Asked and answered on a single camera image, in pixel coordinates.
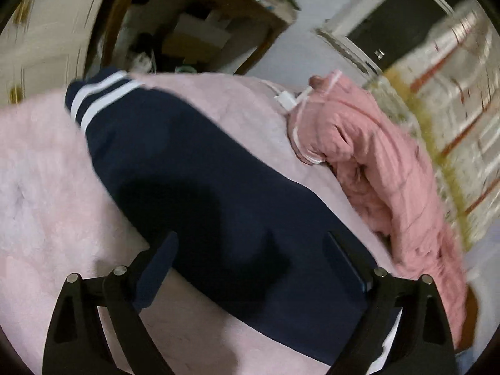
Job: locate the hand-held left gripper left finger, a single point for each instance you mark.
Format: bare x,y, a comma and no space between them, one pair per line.
160,265

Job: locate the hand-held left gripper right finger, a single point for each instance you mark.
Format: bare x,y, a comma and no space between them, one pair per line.
351,265

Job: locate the navy garment with white stripes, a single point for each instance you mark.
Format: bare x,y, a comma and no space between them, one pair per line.
215,172

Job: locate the pink plaid quilt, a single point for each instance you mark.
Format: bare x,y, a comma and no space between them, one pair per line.
382,164

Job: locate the cardboard box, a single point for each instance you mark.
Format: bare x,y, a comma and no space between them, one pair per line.
195,39

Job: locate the white framed window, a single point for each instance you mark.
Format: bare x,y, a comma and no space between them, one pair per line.
390,19

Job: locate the white door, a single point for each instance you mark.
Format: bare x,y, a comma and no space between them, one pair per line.
47,35

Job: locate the wooden desk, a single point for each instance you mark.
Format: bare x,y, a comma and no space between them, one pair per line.
234,4

